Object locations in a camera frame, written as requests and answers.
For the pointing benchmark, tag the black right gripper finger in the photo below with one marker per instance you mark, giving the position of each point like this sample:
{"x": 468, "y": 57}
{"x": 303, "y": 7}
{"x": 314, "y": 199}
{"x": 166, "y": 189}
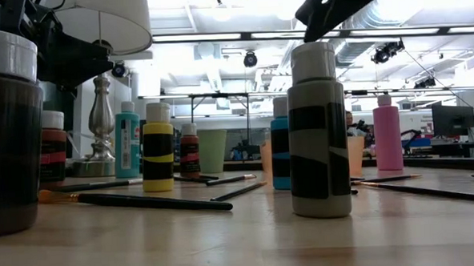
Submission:
{"x": 343, "y": 4}
{"x": 312, "y": 9}

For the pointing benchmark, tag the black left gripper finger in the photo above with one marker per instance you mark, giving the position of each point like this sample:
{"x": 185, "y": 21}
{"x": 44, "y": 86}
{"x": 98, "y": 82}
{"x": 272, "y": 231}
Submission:
{"x": 86, "y": 77}
{"x": 73, "y": 58}

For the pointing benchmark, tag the teal large paint bottle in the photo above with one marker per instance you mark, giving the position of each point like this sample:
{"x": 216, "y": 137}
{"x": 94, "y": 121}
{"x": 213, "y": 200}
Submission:
{"x": 125, "y": 154}

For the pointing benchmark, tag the yellow small paint bottle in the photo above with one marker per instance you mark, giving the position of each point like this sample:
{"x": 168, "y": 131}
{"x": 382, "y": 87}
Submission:
{"x": 156, "y": 127}

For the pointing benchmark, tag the blue small paint bottle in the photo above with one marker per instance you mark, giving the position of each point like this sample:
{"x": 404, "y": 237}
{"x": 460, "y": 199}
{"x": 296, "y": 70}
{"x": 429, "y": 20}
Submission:
{"x": 278, "y": 125}

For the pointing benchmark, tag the dark red small paint bottle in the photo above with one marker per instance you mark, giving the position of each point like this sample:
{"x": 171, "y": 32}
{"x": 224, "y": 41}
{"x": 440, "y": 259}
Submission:
{"x": 189, "y": 141}

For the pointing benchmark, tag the pink large paint bottle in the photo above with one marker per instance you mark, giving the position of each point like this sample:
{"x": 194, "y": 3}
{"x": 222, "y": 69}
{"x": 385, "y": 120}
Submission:
{"x": 387, "y": 134}

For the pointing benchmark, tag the black background robot arm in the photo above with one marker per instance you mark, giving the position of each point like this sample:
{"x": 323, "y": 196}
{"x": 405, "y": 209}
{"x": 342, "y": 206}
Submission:
{"x": 411, "y": 135}

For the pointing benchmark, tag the flat orange bristle paint brush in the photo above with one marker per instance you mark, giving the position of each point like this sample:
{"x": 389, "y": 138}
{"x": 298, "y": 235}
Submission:
{"x": 144, "y": 202}

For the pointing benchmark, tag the white shade silver table lamp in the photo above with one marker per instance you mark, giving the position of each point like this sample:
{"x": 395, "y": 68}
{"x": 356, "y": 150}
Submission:
{"x": 100, "y": 115}

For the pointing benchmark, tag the overhead light bar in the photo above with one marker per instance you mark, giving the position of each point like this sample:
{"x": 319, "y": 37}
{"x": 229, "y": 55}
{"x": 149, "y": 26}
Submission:
{"x": 245, "y": 36}

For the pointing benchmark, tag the person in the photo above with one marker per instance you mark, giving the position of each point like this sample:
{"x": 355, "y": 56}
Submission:
{"x": 349, "y": 122}

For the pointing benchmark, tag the green plastic cup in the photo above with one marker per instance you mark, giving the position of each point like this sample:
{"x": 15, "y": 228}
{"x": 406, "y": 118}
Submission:
{"x": 213, "y": 150}

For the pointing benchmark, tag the orange translucent plastic bin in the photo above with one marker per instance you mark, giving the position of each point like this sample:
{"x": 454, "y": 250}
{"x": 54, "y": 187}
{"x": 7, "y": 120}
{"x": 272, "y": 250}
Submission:
{"x": 356, "y": 156}

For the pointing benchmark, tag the black computer monitor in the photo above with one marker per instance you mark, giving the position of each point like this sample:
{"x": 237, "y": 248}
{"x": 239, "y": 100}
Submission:
{"x": 453, "y": 119}

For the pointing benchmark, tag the silver ventilation duct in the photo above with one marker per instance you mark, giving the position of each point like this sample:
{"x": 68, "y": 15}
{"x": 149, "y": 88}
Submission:
{"x": 357, "y": 47}

